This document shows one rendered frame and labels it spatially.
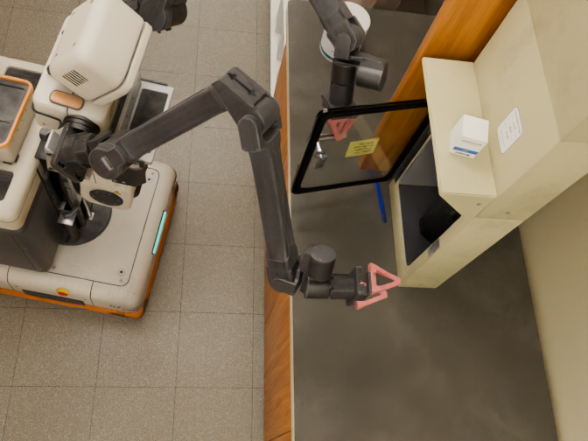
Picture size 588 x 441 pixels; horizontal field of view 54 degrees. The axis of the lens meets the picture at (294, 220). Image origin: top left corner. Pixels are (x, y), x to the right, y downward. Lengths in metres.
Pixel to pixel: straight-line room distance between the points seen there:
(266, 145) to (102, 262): 1.29
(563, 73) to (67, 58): 0.97
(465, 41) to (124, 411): 1.81
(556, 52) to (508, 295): 0.89
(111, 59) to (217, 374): 1.46
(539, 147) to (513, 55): 0.21
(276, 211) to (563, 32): 0.60
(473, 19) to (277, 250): 0.62
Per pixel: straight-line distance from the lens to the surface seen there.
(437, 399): 1.62
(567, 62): 1.04
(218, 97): 1.11
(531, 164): 1.08
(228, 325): 2.49
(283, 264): 1.26
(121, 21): 1.43
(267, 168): 1.14
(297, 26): 2.04
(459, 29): 1.32
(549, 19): 1.11
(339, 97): 1.41
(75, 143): 1.40
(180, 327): 2.48
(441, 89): 1.25
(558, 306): 1.77
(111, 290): 2.25
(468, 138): 1.13
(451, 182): 1.14
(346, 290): 1.29
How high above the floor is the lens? 2.42
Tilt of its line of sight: 64 degrees down
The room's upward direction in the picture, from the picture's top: 23 degrees clockwise
